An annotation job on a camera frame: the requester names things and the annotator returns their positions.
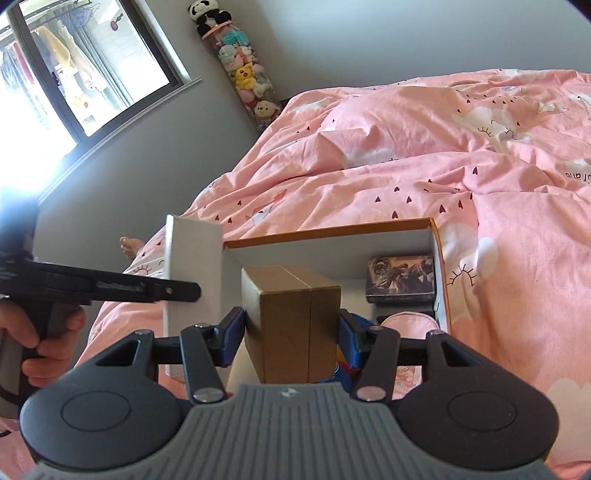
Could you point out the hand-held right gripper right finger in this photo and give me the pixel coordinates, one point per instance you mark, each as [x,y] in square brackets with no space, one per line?
[348,344]

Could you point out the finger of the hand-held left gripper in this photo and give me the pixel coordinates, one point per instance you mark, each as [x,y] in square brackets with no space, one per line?
[147,288]

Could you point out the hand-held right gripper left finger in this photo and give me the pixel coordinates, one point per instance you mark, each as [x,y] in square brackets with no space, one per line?
[231,334]

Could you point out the brown cardboard box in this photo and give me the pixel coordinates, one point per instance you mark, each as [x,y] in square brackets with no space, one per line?
[295,323]

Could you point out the pink mini backpack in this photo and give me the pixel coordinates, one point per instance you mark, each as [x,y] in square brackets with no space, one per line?
[408,321]

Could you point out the orange cardboard box white inside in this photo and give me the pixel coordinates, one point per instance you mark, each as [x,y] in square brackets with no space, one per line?
[323,251]

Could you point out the person's left hand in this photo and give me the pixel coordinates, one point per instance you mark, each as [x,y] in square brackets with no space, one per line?
[53,350]

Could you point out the person's foot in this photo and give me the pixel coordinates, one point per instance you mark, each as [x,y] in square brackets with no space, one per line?
[130,246]

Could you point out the dark illustrated box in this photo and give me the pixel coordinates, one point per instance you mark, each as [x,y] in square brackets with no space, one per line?
[400,278]

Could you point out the pink printed blanket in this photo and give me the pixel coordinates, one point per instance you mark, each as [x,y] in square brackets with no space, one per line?
[415,161]

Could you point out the clear tube of plush toys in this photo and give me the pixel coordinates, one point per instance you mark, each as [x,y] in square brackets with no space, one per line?
[247,78]

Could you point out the panda plush toy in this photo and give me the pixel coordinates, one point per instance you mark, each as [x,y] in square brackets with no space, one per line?
[207,16]

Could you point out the window with dark frame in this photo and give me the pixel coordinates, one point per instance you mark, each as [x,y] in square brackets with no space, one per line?
[69,69]

